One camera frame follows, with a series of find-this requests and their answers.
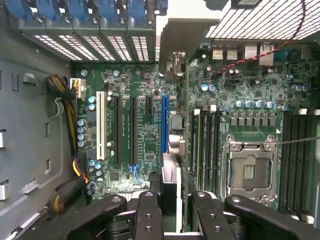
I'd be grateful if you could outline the short black expansion slot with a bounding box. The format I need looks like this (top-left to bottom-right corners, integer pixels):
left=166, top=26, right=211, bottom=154
left=145, top=95, right=154, bottom=119

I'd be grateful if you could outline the black RAM slot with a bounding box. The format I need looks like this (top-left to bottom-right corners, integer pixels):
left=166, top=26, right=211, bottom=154
left=192, top=108, right=201, bottom=198
left=291, top=110, right=300, bottom=217
left=307, top=110, right=316, bottom=223
left=200, top=108, right=209, bottom=198
left=282, top=110, right=292, bottom=213
left=215, top=108, right=224, bottom=193
left=299, top=110, right=308, bottom=221
left=208, top=108, right=216, bottom=196

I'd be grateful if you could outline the metal USB port block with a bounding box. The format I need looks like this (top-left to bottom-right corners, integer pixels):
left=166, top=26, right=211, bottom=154
left=211, top=44, right=224, bottom=61
left=225, top=44, right=238, bottom=61

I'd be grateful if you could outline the thin metal locking lever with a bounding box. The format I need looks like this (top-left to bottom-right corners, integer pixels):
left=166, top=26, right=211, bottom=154
left=271, top=136, right=320, bottom=146

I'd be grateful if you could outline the thin blue wire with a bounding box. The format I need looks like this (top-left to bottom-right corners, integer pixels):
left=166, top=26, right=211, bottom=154
left=127, top=163, right=145, bottom=188

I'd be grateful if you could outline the blue slot retention clip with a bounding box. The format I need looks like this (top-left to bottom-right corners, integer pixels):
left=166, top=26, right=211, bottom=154
left=4, top=0, right=35, bottom=22
left=36, top=0, right=64, bottom=24
left=125, top=0, right=151, bottom=26
left=96, top=0, right=124, bottom=25
left=65, top=0, right=95, bottom=25

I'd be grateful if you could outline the green motherboard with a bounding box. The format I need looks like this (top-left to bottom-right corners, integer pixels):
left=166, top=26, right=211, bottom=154
left=71, top=39, right=320, bottom=221

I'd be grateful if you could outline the sleeved power cable bundle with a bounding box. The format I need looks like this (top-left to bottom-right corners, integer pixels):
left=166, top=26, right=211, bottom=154
left=44, top=73, right=91, bottom=216

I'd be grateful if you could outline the blue expansion slot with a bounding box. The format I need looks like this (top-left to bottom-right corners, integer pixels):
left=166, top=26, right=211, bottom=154
left=161, top=95, right=171, bottom=154

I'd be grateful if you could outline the metal CPU socket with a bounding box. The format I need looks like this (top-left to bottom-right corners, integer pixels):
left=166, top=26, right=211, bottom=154
left=220, top=133, right=280, bottom=204

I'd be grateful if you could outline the white power connector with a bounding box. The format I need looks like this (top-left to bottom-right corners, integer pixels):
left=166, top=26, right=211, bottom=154
left=69, top=77, right=86, bottom=100

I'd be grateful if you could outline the red and black twisted wire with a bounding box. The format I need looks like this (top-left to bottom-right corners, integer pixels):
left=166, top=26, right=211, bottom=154
left=214, top=0, right=307, bottom=76

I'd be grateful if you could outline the grey metal PC case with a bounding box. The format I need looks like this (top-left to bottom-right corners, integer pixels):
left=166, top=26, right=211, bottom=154
left=0, top=0, right=320, bottom=240

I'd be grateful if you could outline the white expansion slot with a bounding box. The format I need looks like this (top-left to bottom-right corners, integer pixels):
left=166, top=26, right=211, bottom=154
left=95, top=90, right=106, bottom=161

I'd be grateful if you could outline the metal ethernet port block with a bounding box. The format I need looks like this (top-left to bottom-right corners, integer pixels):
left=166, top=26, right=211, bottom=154
left=243, top=42, right=275, bottom=66

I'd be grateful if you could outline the long black expansion slot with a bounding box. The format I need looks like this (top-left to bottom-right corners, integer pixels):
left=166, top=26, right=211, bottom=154
left=129, top=95, right=139, bottom=166
left=113, top=95, right=124, bottom=166

